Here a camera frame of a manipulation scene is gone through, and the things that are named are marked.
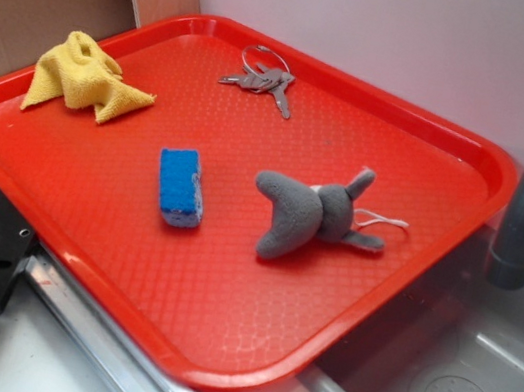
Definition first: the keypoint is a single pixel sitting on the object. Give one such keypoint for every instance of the blue sponge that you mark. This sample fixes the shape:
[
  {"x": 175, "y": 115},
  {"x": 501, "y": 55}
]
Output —
[{"x": 180, "y": 189}]

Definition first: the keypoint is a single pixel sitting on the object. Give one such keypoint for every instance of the grey plush toy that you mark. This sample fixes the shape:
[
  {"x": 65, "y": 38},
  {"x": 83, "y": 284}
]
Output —
[{"x": 301, "y": 213}]

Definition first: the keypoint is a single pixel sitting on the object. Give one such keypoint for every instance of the yellow cloth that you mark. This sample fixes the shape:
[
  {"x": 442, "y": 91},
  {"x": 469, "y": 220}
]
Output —
[{"x": 83, "y": 75}]

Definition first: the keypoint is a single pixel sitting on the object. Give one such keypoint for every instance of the silver keys on ring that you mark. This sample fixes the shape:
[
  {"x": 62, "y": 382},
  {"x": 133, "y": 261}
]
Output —
[{"x": 262, "y": 79}]

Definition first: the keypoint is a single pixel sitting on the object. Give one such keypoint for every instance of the red plastic tray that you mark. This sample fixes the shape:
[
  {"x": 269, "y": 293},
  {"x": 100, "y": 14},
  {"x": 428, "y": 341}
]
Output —
[{"x": 199, "y": 301}]

